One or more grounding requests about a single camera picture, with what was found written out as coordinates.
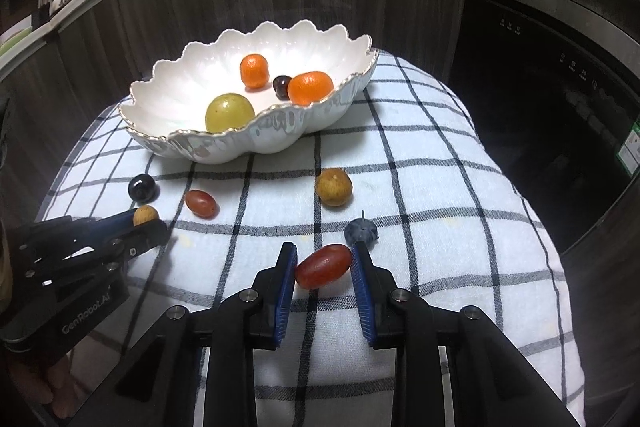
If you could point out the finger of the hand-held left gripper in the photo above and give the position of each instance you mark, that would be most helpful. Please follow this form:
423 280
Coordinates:
117 222
147 234

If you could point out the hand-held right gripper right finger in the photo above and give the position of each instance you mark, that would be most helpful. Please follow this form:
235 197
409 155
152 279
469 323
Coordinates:
362 292

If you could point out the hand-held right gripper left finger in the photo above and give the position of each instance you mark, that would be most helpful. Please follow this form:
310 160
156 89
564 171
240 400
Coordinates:
285 292

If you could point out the tan longan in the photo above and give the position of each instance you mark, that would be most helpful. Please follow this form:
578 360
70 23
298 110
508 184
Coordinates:
145 215
334 187

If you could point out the red grape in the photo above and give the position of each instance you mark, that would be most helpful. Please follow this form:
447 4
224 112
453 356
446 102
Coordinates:
322 265
201 203

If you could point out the yellow-green apple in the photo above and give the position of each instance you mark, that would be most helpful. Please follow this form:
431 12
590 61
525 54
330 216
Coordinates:
230 113

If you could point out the white scalloped ceramic bowl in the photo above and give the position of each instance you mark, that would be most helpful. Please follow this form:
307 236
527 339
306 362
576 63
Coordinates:
200 72

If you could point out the small mandarin orange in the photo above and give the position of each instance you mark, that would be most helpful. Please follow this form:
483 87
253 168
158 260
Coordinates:
254 71

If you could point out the dark cherry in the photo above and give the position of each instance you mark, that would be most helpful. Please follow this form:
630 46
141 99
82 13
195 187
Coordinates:
281 87

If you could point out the person's left hand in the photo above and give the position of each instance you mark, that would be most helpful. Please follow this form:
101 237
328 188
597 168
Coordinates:
40 387

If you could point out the dark purple plum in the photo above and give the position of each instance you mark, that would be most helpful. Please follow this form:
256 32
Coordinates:
142 188

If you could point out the blueberry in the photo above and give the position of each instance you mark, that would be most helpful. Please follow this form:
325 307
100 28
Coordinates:
360 231

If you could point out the blue checked white cloth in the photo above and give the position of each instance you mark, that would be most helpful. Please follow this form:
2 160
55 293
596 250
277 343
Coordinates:
425 207

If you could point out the green plastic basin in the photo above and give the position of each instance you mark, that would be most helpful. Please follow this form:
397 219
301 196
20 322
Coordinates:
12 42

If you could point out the black built-in dishwasher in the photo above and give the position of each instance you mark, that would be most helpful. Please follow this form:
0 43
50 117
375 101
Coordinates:
525 107

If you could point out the green sticker label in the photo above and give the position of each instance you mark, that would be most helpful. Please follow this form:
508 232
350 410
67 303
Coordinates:
631 152

